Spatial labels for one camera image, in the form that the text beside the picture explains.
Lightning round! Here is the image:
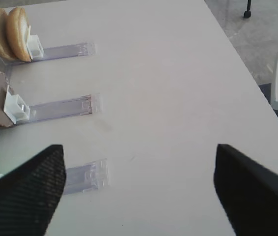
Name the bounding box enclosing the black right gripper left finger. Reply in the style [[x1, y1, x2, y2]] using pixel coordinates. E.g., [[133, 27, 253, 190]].
[[0, 145, 66, 236]]

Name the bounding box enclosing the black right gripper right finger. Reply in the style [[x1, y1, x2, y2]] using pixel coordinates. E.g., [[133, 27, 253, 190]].
[[213, 144, 278, 236]]

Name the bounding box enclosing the outer top bun half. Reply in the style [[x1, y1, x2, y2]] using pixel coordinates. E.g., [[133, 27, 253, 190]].
[[6, 7, 31, 62]]

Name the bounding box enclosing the black chair caster wheel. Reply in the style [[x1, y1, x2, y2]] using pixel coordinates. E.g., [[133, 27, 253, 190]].
[[243, 0, 251, 19]]

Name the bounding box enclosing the clear lettuce holder rail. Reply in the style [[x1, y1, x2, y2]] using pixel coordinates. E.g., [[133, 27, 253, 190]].
[[63, 159, 110, 195]]

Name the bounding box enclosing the clear patty holder rail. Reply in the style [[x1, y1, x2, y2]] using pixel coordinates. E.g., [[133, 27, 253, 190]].
[[3, 86, 102, 125]]

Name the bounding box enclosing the clear bun holder rail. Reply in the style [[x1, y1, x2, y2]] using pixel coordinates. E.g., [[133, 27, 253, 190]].
[[27, 35, 96, 62]]

